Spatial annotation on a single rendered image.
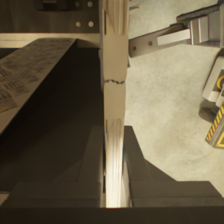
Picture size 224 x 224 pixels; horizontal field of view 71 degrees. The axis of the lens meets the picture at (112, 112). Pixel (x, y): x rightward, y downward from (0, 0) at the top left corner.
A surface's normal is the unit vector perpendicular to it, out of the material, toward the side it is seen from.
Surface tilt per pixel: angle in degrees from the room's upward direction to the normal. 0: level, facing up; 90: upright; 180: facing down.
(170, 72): 0
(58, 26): 0
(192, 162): 0
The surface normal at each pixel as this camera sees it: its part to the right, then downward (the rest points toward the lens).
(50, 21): 0.01, 0.44
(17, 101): 0.00, -0.81
